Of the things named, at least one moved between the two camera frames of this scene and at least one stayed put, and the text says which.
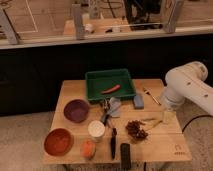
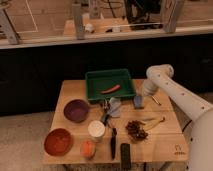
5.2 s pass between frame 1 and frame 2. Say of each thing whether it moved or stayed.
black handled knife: stayed
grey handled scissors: stayed
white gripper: moved
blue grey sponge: stayed
